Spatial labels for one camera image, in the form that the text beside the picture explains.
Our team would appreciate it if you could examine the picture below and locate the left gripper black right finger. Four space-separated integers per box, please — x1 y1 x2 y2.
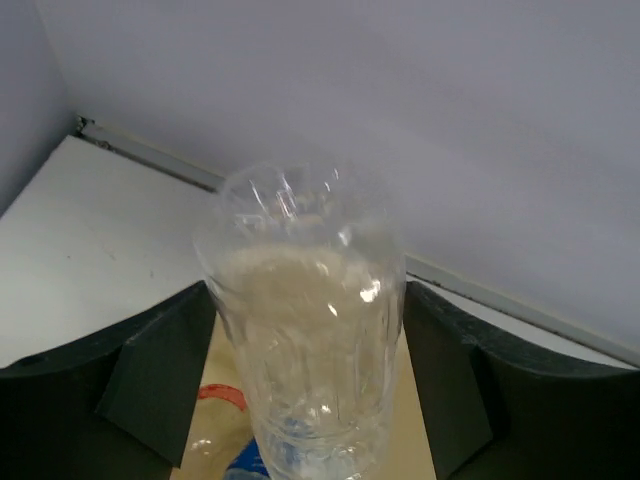
404 282 639 479

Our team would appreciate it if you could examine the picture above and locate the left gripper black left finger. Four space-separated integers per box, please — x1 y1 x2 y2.
1 282 216 479

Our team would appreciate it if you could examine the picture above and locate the red cap red label bottle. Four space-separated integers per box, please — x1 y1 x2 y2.
180 384 253 479

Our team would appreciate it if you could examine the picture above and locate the blue label bottle white cap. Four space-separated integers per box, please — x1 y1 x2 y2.
222 419 311 480

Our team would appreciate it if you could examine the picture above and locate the clear crushed label-free bottle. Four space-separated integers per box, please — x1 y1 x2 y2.
194 161 406 479

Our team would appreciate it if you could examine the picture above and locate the cream plastic waste bin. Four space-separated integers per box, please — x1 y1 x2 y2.
171 319 436 480

